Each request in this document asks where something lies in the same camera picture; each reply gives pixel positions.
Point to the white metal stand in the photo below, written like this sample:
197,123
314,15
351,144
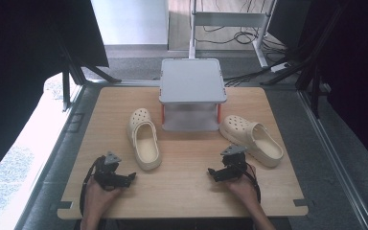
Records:
226,19

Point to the metal floor rail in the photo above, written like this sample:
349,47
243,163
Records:
335,153

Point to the dark curtain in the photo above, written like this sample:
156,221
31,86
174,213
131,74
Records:
19,64
357,80

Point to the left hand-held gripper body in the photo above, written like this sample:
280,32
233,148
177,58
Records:
108,174

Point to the grey two-tier shoe rack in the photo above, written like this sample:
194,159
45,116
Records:
191,89

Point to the white power strip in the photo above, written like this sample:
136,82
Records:
279,67

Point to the black tripod stand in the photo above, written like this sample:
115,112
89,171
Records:
313,64
76,72

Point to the person's left hand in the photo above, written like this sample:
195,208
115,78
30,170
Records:
97,199

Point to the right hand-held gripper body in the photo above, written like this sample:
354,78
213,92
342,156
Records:
234,163

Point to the cream clog shoe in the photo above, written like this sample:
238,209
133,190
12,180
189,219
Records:
252,139
144,140

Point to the person's right hand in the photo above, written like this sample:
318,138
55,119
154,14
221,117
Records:
243,188

